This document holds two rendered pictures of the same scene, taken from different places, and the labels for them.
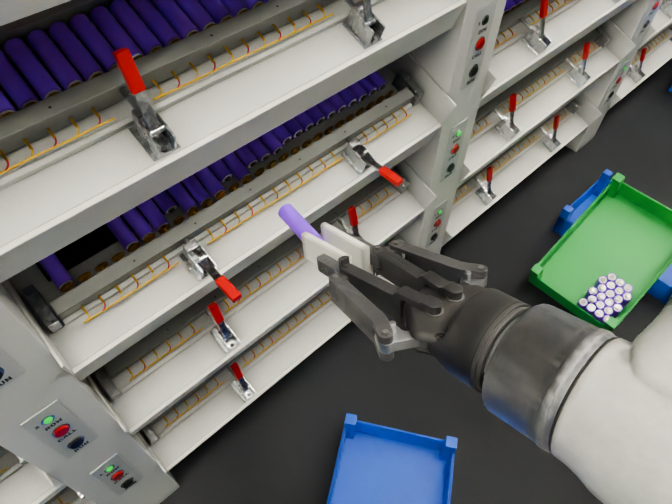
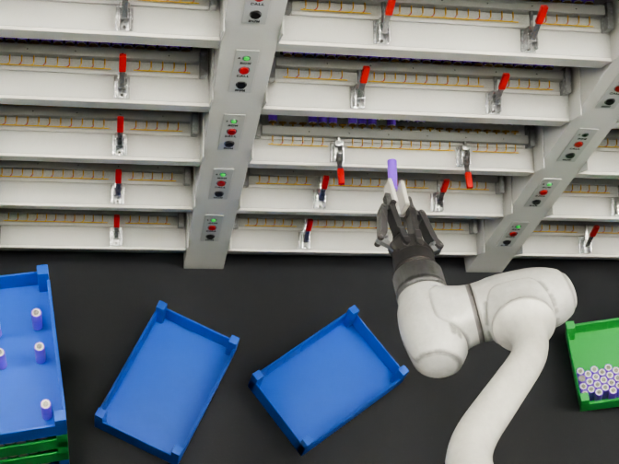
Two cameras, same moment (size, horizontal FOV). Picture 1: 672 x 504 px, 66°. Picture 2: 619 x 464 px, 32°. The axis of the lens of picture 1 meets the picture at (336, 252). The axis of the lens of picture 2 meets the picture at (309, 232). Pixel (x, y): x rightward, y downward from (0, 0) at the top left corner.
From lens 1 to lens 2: 1.52 m
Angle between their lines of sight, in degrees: 13
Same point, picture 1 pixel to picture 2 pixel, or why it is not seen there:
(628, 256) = not seen: outside the picture
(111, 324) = (278, 153)
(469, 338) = (403, 255)
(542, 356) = (415, 271)
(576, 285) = (594, 362)
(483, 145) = (589, 204)
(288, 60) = (442, 96)
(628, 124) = not seen: outside the picture
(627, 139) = not seen: outside the picture
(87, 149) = (328, 86)
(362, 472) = (336, 349)
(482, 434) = (431, 391)
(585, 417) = (409, 291)
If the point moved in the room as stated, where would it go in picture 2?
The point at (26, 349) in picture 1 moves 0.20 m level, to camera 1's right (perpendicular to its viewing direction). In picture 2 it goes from (247, 142) to (327, 205)
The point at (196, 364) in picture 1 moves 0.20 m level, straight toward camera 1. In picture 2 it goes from (294, 202) to (282, 283)
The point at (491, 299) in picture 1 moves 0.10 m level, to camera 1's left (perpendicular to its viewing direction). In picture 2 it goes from (423, 249) to (378, 214)
